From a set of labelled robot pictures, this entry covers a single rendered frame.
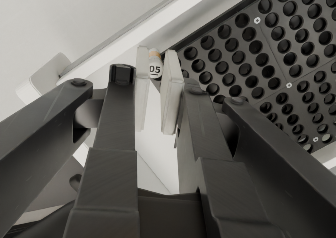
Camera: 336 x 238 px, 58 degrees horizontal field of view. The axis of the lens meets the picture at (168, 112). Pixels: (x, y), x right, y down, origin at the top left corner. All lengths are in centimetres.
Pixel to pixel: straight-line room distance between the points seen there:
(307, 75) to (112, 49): 19
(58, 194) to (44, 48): 38
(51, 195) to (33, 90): 48
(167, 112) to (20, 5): 33
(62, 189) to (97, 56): 49
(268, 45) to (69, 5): 26
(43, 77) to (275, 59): 22
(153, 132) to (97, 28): 16
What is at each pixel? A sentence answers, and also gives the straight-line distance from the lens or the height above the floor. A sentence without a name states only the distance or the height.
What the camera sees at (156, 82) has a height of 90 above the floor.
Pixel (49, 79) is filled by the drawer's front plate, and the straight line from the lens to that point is 31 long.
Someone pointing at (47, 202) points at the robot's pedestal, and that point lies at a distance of 72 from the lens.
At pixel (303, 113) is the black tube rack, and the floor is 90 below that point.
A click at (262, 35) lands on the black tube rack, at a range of 30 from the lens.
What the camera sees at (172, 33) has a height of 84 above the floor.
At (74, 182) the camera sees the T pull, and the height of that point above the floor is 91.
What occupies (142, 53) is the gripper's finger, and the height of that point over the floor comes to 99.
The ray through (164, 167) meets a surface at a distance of 41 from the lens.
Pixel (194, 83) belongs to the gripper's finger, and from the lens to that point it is 17.
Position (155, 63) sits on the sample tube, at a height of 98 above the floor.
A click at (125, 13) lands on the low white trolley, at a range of 42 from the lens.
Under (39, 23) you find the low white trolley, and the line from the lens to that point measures 45.
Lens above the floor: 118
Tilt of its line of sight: 66 degrees down
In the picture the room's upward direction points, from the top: 172 degrees clockwise
